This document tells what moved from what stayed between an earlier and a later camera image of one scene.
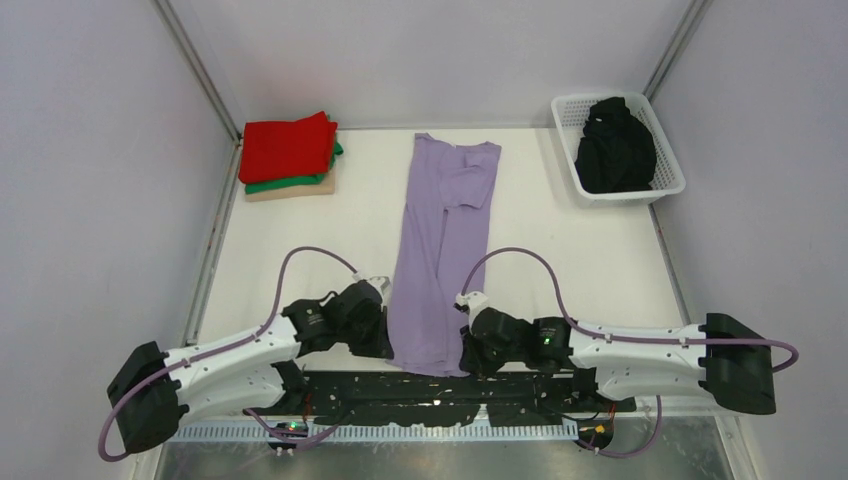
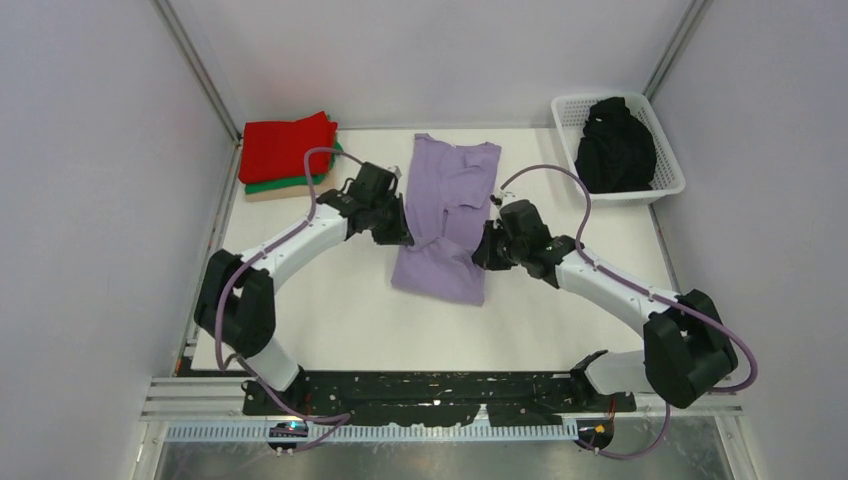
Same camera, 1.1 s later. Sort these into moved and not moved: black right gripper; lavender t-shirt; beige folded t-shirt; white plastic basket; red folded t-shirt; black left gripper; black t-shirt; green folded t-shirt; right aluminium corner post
Moved: lavender t-shirt; black left gripper; black right gripper
Not moved: right aluminium corner post; white plastic basket; red folded t-shirt; beige folded t-shirt; black t-shirt; green folded t-shirt
